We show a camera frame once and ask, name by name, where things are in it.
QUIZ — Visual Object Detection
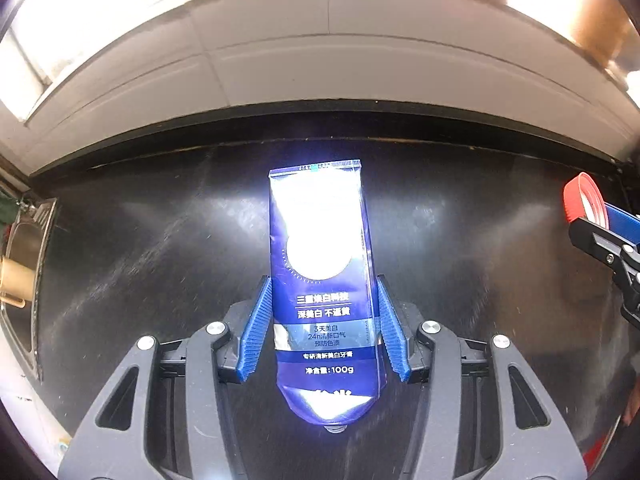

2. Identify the steel sink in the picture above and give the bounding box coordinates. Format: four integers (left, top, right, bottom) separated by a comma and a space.
0, 197, 61, 381

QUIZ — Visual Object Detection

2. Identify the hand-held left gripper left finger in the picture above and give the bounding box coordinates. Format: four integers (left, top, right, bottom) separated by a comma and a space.
59, 275, 273, 480

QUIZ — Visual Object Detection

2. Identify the red plastic object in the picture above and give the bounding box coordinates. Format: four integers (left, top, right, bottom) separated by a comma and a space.
580, 405, 631, 471

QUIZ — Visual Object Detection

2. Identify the red bottle cap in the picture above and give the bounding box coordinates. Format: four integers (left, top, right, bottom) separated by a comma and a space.
562, 172, 608, 226

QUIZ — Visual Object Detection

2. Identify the green object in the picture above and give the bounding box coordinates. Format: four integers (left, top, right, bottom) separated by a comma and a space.
0, 185, 26, 231

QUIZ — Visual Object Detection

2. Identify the brown cup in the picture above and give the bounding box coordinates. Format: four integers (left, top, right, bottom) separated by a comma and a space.
0, 255, 41, 308

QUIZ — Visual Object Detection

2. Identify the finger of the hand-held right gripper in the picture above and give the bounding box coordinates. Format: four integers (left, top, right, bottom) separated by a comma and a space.
604, 204, 640, 245
569, 215, 640, 328

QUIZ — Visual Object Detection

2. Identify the brown cardboard box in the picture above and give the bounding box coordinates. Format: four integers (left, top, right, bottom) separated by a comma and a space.
567, 0, 633, 68

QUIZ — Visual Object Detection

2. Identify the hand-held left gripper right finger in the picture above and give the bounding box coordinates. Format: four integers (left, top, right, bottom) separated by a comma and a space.
367, 275, 587, 480

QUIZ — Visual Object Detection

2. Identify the blue toothpaste tube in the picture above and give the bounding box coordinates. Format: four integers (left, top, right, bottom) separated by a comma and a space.
267, 159, 390, 433

